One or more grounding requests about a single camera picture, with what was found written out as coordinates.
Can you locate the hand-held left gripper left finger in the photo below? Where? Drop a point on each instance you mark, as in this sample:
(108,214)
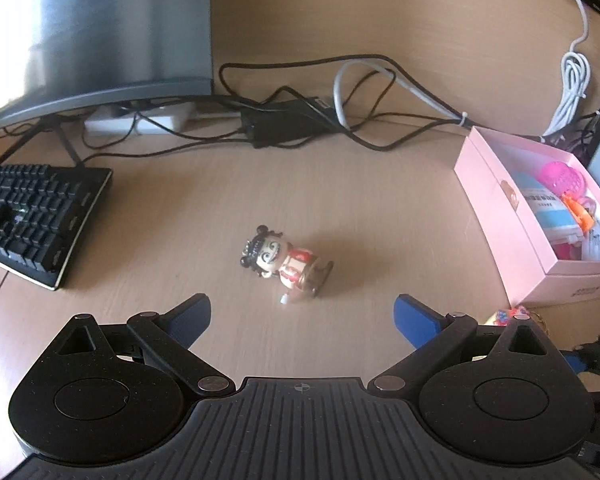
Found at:
(192,317)

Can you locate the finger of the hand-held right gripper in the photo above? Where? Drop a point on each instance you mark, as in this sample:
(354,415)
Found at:
(572,360)

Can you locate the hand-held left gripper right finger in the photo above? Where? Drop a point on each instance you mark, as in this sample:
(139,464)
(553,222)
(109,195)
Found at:
(415,325)

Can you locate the cartoon figurine toy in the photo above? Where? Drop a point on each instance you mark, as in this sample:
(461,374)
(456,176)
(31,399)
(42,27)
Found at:
(270,255)

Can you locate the small white tagged packet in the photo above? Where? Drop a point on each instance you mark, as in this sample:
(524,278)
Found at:
(597,245)

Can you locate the pink cardboard box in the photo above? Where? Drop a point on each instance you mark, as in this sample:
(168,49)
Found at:
(500,220)

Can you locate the blue white tissue packet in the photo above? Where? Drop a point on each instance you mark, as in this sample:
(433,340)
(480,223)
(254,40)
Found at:
(555,215)

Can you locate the orange plastic toy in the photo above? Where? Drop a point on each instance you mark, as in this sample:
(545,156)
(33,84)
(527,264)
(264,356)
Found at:
(577,212)

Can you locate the pink mesh basket toy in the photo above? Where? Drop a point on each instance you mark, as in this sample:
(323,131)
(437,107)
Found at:
(560,175)

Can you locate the wooden desktop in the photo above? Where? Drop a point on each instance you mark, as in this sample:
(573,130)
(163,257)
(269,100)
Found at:
(180,210)

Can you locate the pink round cartoon toy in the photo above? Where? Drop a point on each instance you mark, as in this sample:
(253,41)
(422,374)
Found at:
(507,316)

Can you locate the black keyboard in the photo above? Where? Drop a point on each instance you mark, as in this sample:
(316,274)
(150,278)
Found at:
(25,210)

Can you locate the white power strip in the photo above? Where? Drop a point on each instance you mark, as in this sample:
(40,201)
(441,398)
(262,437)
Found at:
(155,121)

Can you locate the black power adapter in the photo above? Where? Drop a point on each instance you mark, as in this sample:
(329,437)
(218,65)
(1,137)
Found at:
(280,125)

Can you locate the black computer monitor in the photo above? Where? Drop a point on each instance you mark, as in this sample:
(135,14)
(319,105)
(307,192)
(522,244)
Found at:
(80,25)

